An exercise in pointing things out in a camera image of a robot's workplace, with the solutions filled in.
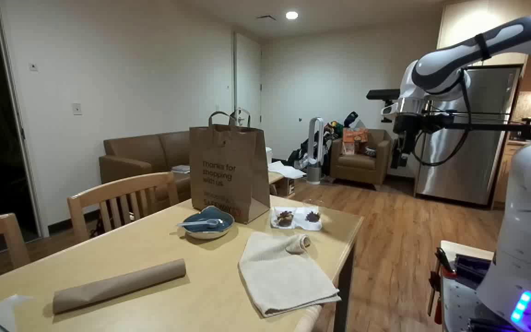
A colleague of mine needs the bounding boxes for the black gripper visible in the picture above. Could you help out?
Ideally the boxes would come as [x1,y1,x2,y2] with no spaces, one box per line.
[391,111,441,172]

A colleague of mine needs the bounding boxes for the brown paper towel core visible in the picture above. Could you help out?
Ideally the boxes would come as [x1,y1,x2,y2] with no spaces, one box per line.
[52,257,188,318]

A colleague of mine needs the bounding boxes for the brown paper shopping bag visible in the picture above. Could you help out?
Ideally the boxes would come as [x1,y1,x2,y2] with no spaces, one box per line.
[188,110,273,226]

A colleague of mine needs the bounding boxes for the brown armchair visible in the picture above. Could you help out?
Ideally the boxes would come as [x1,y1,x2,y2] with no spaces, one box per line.
[329,128,395,191]

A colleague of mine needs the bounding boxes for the orange box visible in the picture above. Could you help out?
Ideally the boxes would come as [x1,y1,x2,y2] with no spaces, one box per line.
[341,128,373,158]

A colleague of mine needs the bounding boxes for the black background device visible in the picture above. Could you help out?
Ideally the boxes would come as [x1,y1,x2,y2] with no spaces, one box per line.
[365,88,402,104]

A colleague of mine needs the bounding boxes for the stainless steel refrigerator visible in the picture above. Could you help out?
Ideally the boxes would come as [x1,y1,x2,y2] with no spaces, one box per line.
[413,64,524,209]

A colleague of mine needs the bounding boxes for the pile of dark bags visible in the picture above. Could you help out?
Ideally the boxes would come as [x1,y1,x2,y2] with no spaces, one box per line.
[286,110,362,171]

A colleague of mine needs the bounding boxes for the black orange clamp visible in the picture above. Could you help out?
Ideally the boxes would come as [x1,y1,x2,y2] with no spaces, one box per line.
[435,246,458,279]
[428,270,447,325]

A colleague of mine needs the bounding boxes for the low coffee table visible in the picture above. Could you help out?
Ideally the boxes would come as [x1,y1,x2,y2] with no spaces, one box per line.
[268,161,310,200]

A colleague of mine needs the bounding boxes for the white paper napkin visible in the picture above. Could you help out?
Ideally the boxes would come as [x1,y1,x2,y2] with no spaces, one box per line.
[270,206,327,235]

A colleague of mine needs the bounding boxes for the cream kitchen cabinet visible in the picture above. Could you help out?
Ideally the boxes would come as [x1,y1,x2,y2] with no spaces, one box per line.
[435,0,531,71]

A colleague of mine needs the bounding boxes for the robot mounting stand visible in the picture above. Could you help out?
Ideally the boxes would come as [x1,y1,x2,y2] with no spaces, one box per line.
[437,239,498,332]

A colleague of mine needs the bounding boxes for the beige folded cloth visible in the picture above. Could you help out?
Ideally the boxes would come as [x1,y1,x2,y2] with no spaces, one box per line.
[238,231,343,320]

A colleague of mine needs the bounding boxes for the white interior door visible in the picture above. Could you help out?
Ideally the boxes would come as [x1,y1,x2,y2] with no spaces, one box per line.
[235,32,264,132]

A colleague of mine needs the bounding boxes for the blue ceramic bowl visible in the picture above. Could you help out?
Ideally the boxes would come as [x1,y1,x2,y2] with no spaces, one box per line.
[181,206,236,242]

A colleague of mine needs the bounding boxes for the white spoon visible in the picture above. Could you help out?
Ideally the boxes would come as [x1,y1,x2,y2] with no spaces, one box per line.
[181,217,227,235]

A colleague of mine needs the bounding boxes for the brown sofa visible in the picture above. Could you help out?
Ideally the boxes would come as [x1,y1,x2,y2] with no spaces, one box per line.
[98,130,194,206]

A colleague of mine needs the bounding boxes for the light wooden slatted chair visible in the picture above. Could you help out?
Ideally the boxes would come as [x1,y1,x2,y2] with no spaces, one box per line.
[0,213,32,281]
[67,172,181,244]

